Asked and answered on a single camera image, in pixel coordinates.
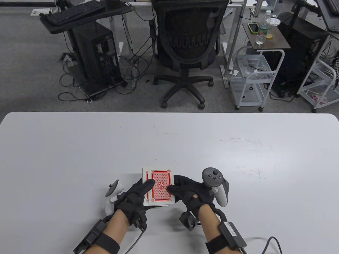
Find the black hanging power brick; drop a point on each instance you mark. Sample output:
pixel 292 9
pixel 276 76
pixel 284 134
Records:
pixel 152 29

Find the single red-backed playing card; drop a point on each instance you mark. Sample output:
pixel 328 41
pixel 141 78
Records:
pixel 160 182

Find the black white checkered cloth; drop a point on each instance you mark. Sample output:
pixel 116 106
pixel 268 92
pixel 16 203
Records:
pixel 335 66

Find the black computer tower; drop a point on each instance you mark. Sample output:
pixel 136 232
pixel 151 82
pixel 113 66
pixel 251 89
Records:
pixel 299 53
pixel 92 53

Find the deck of red playing cards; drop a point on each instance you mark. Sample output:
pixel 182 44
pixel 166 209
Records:
pixel 144 173

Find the black keyboard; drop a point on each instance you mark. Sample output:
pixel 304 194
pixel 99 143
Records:
pixel 71 12
pixel 334 6

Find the white and black VR controller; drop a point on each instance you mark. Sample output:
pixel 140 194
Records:
pixel 221 193
pixel 109 206

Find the black mesh office chair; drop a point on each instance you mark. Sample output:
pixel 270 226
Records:
pixel 190 53

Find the red and white card packet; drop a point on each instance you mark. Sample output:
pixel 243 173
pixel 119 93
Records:
pixel 315 98

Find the person's right hand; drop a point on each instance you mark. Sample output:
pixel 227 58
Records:
pixel 190 190

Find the white desk leg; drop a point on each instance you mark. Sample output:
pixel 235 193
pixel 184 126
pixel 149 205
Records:
pixel 121 49
pixel 238 26

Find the person's right forearm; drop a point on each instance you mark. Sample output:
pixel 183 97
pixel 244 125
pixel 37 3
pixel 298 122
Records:
pixel 212 225

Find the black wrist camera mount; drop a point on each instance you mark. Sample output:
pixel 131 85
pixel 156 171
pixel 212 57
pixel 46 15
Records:
pixel 140 221
pixel 189 222

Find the brown side table white frame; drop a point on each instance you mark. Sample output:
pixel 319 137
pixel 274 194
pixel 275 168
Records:
pixel 278 39

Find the clear bottle green label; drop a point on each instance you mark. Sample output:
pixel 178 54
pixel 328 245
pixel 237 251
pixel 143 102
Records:
pixel 262 31

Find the phone in green case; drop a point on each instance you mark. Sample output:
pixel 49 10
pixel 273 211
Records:
pixel 253 27

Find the clear plastic cup with lid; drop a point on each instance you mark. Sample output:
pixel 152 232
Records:
pixel 273 21

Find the person's left hand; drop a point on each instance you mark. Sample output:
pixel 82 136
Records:
pixel 132 201

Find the person's left forearm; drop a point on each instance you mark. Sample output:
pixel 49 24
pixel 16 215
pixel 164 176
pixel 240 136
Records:
pixel 114 227

